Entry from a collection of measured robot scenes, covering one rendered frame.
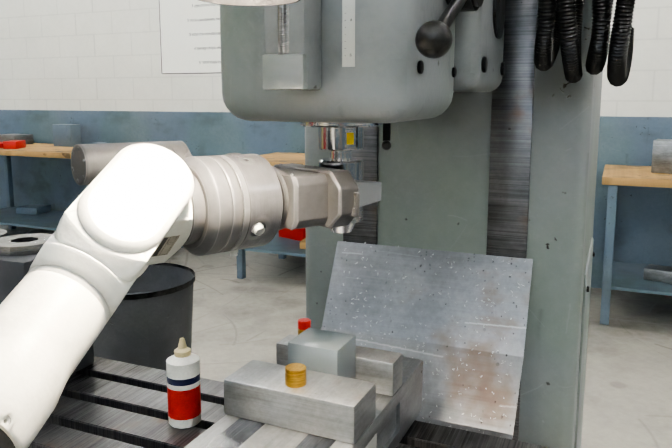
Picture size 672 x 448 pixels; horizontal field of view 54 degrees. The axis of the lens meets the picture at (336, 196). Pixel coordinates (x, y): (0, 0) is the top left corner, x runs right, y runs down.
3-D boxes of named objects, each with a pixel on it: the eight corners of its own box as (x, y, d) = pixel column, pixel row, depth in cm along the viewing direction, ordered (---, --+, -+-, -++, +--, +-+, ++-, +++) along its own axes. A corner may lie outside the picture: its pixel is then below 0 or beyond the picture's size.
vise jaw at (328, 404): (354, 445, 63) (354, 406, 62) (223, 414, 69) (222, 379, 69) (376, 418, 68) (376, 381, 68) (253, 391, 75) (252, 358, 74)
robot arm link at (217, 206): (259, 216, 55) (130, 232, 47) (210, 279, 62) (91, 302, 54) (210, 112, 59) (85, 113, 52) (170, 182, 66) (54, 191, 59)
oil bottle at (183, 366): (188, 432, 79) (185, 345, 78) (161, 425, 81) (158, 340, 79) (207, 417, 83) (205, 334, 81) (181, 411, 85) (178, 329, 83)
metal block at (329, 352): (337, 404, 70) (337, 350, 69) (287, 393, 73) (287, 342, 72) (355, 384, 75) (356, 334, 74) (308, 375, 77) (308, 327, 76)
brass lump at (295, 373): (300, 389, 66) (300, 372, 66) (281, 385, 67) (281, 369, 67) (310, 381, 68) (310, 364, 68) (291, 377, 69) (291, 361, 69)
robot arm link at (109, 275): (209, 170, 53) (127, 288, 43) (172, 229, 59) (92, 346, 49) (140, 125, 52) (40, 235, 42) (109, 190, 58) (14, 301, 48)
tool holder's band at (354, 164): (371, 169, 68) (371, 160, 68) (329, 171, 66) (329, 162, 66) (352, 165, 72) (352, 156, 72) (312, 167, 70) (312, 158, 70)
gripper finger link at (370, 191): (376, 205, 70) (332, 211, 66) (376, 175, 69) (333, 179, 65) (387, 207, 69) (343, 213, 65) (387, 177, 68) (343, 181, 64)
